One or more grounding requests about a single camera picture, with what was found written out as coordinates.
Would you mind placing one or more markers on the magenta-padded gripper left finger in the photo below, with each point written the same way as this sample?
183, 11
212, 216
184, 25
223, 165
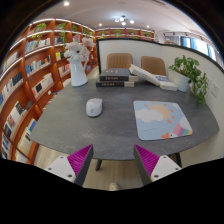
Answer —
61, 165

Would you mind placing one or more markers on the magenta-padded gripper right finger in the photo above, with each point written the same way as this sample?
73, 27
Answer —
163, 165

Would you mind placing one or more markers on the white computer mouse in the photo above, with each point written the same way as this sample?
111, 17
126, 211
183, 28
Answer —
94, 107

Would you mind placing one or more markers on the light blue cartoon mouse pad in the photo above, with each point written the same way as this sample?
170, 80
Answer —
156, 121

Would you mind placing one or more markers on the dark table leg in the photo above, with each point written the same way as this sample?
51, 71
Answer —
176, 159
98, 165

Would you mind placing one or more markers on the blue and white book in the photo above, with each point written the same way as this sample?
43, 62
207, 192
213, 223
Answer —
166, 83

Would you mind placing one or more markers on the orange wooden bookshelf unit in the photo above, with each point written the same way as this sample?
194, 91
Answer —
23, 90

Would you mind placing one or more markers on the white ceramic vase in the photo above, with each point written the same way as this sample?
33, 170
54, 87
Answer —
78, 75

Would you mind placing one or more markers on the thin dark hardcover book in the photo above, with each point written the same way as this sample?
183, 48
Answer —
113, 84

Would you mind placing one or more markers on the green plant in white pot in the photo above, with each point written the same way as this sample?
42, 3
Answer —
188, 70

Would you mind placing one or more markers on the tan upholstered chair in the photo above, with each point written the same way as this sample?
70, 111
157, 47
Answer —
119, 60
153, 65

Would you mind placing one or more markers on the white partition with black trim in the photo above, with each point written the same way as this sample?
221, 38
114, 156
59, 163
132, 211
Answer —
146, 48

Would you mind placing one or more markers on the window with white curtains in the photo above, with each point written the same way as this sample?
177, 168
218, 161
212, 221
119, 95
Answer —
200, 46

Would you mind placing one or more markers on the ceiling lamp with round bulbs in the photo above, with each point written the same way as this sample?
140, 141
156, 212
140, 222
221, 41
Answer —
123, 20

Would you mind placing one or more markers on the recessed ceiling spotlights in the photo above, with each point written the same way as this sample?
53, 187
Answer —
66, 3

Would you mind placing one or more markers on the white wall sockets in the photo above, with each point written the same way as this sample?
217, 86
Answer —
214, 88

